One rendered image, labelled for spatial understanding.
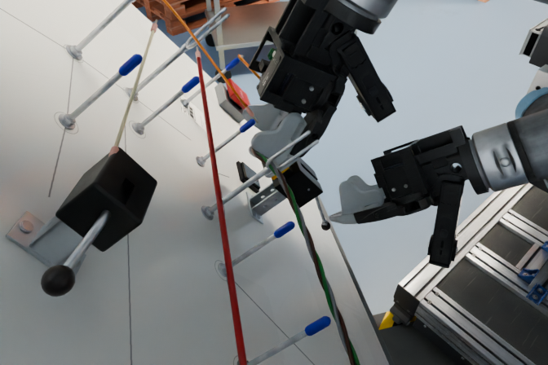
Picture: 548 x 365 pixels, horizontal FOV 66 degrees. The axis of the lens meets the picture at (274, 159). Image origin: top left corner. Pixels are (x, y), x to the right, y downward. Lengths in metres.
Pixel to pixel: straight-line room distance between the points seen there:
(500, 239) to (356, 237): 0.56
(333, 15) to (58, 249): 0.30
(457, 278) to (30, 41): 1.52
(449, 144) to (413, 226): 1.52
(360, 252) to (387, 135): 0.84
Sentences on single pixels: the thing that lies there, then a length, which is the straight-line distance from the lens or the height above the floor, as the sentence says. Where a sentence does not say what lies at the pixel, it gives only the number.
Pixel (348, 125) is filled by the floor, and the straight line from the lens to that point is 2.53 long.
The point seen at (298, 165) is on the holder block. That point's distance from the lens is 0.52.
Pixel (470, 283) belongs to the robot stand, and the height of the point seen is 0.21.
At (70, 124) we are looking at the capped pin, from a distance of 0.38.
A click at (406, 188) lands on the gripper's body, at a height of 1.15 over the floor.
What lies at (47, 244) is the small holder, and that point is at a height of 1.33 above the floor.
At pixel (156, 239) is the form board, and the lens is 0.37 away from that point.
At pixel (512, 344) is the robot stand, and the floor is 0.21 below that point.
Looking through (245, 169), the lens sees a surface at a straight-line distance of 0.60.
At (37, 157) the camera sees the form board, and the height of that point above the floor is 1.34.
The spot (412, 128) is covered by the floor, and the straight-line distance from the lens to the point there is 2.60.
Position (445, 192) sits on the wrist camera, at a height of 1.15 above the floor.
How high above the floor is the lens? 1.54
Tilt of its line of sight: 43 degrees down
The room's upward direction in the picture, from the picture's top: straight up
